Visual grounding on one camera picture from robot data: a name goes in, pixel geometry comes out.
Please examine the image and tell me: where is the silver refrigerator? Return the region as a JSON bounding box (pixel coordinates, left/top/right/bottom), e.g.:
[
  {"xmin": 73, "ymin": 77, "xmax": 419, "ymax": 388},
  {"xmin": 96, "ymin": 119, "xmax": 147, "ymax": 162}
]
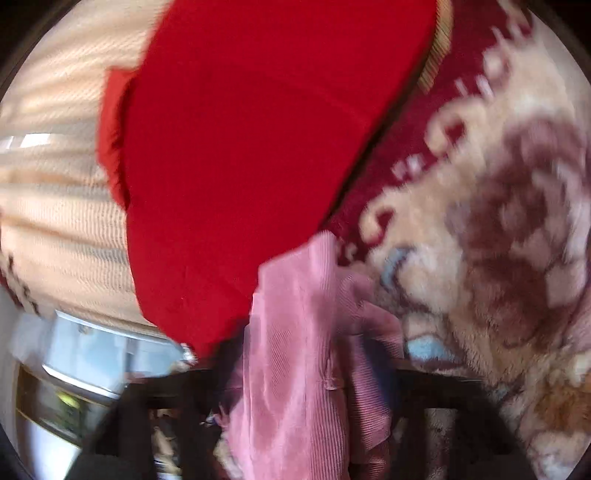
[{"xmin": 11, "ymin": 309, "xmax": 195, "ymax": 407}]

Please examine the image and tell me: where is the pink velvet garment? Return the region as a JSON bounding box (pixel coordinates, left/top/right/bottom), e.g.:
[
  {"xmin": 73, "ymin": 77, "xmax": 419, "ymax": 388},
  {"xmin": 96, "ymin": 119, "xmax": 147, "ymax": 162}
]
[{"xmin": 217, "ymin": 231, "xmax": 408, "ymax": 480}]

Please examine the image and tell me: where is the wooden display cabinet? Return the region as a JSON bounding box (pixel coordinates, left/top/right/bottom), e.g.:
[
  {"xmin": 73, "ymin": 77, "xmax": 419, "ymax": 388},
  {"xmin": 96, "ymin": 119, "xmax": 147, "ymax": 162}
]
[{"xmin": 14, "ymin": 369, "xmax": 121, "ymax": 448}]

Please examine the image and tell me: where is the floral plush blanket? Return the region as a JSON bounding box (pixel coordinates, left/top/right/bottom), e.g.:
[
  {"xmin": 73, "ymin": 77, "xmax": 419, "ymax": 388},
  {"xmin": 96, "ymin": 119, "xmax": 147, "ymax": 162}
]
[{"xmin": 323, "ymin": 0, "xmax": 591, "ymax": 480}]

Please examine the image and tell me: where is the beige dotted curtain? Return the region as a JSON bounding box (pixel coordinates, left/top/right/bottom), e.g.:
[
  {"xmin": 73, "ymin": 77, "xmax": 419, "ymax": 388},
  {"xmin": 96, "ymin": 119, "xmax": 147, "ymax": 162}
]
[{"xmin": 0, "ymin": 0, "xmax": 185, "ymax": 342}]

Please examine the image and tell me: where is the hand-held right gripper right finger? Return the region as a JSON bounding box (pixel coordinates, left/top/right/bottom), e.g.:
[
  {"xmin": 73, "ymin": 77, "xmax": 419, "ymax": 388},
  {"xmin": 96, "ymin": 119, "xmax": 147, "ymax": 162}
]
[{"xmin": 362, "ymin": 342, "xmax": 532, "ymax": 480}]

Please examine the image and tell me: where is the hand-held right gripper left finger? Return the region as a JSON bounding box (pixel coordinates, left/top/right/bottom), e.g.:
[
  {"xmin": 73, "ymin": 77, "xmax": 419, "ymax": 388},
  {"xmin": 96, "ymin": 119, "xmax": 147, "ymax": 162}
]
[{"xmin": 69, "ymin": 355, "xmax": 232, "ymax": 480}]

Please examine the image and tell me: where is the red velvet sofa cover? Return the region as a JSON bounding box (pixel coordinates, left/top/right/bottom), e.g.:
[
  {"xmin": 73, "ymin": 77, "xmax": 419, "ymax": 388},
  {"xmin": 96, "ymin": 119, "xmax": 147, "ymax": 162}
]
[{"xmin": 122, "ymin": 0, "xmax": 440, "ymax": 357}]

